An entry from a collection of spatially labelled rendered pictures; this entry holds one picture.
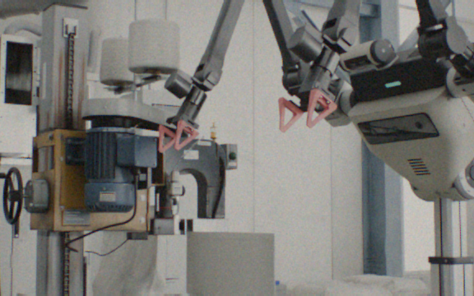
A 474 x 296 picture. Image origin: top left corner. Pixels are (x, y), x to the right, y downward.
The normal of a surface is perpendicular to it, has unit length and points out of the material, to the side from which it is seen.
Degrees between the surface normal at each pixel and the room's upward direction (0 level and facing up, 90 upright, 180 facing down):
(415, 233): 90
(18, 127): 90
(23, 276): 86
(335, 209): 90
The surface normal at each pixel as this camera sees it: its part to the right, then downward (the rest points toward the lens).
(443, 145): -0.65, 0.60
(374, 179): -0.84, -0.05
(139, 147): 0.84, -0.05
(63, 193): 0.54, -0.08
